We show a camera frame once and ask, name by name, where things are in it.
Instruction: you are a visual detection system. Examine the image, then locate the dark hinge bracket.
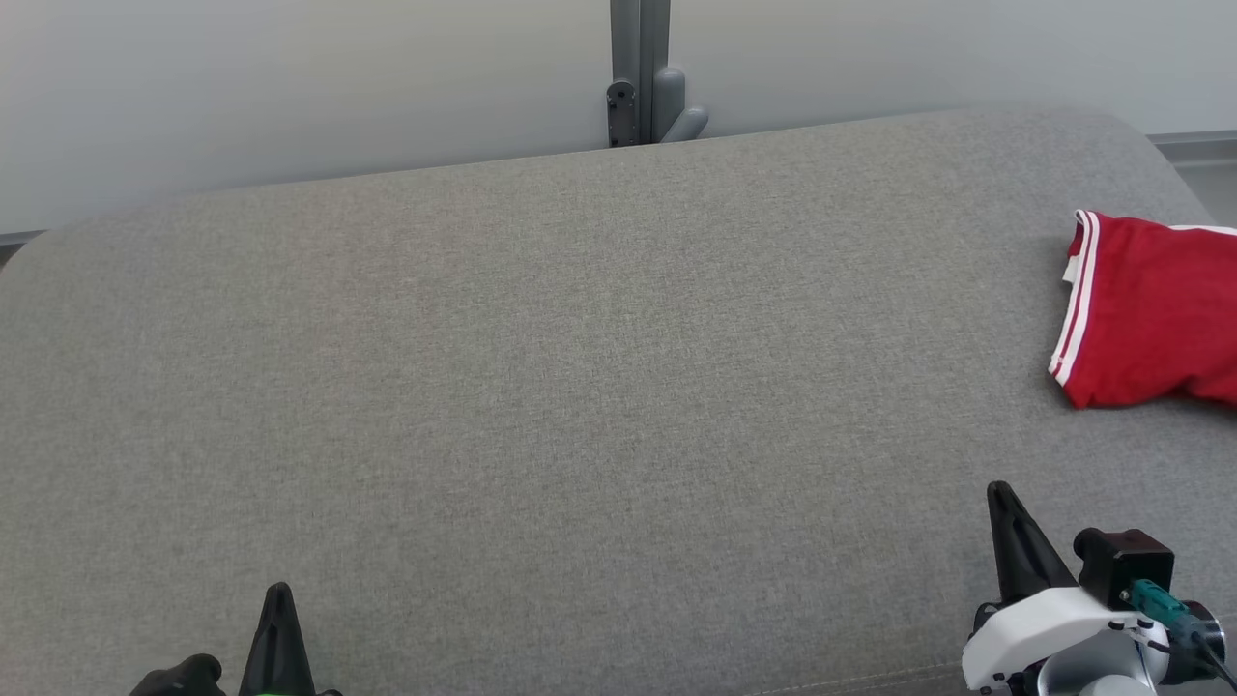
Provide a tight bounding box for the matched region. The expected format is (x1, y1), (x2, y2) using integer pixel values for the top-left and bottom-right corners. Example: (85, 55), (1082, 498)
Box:
(605, 80), (640, 149)

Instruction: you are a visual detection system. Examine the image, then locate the red jersey with white sleeves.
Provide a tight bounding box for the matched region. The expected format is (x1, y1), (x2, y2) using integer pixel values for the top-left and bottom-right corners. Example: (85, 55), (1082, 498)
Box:
(1049, 209), (1237, 412)

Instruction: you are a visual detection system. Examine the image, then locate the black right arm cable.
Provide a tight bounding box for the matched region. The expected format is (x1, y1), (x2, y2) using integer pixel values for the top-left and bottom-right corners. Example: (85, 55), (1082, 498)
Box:
(1150, 626), (1237, 693)

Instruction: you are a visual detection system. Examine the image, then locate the teal cable plug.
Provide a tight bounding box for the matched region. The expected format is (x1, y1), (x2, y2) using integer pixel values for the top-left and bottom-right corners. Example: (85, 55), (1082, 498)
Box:
(1119, 577), (1195, 641)

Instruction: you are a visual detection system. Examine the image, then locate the grey vertical post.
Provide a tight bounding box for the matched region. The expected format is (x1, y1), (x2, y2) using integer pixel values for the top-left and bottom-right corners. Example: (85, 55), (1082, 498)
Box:
(609, 0), (673, 147)

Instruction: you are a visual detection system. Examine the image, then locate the grey fabric sofa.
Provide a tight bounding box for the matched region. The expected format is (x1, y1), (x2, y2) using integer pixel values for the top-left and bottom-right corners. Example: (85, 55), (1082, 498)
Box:
(0, 101), (1237, 696)

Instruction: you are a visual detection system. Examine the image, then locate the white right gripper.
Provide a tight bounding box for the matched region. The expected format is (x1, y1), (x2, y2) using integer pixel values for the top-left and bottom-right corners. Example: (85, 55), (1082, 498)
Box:
(962, 480), (1165, 692)

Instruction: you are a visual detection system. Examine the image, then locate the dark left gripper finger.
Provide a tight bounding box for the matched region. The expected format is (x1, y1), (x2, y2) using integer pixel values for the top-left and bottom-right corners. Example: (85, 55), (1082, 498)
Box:
(239, 582), (318, 696)

